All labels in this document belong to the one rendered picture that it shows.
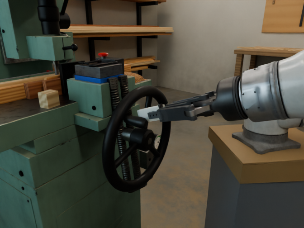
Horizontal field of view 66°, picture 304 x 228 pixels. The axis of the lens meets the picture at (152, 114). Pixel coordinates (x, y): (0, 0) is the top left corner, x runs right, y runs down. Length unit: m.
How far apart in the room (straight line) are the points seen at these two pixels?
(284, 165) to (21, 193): 0.81
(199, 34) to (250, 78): 3.80
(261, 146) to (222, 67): 3.15
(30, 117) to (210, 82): 3.70
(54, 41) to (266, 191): 0.84
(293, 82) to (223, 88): 0.10
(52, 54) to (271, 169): 0.78
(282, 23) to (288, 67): 3.32
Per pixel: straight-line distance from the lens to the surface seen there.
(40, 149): 0.65
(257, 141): 0.94
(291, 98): 0.37
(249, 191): 0.91
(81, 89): 0.66
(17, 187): 0.77
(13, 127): 0.60
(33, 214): 0.76
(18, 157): 0.68
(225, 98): 0.40
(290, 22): 3.67
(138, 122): 0.51
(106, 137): 0.52
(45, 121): 0.63
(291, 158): 0.92
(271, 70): 0.38
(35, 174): 0.67
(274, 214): 1.03
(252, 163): 0.85
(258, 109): 0.38
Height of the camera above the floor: 1.09
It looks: 20 degrees down
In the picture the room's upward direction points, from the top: straight up
